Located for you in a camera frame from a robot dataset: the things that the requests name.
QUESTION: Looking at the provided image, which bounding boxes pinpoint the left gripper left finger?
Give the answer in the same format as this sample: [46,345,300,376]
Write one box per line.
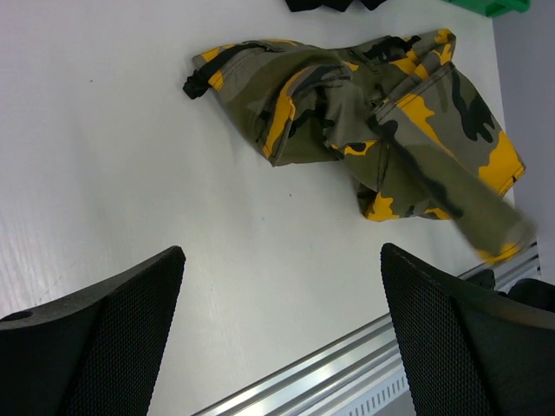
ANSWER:
[1,246,186,415]

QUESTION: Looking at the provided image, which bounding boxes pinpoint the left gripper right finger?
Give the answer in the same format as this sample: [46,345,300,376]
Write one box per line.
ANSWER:
[381,244,554,415]

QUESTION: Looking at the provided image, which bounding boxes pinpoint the camouflage yellow green trousers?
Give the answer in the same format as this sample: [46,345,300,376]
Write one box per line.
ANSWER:
[183,29,535,263]

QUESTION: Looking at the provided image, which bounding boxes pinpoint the black trousers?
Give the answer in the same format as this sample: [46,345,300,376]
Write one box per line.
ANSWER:
[285,0,387,13]

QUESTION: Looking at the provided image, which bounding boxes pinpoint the green plastic tray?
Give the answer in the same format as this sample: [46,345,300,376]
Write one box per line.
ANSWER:
[446,0,531,18]

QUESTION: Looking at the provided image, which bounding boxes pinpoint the white slotted cable duct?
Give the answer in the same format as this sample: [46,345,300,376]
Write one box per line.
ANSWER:
[333,371,409,416]

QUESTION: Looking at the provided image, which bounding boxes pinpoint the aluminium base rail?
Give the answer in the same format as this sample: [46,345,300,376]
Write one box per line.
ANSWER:
[205,245,539,415]

